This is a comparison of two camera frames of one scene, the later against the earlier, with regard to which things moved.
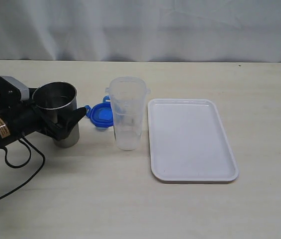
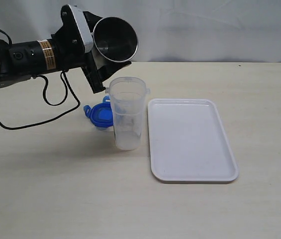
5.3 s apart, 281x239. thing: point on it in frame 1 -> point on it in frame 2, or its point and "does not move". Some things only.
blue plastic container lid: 101,114 does not move
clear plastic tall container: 128,96 does not move
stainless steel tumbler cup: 58,100 -> 115,39
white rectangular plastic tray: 188,142 does not move
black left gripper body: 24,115 -> 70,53
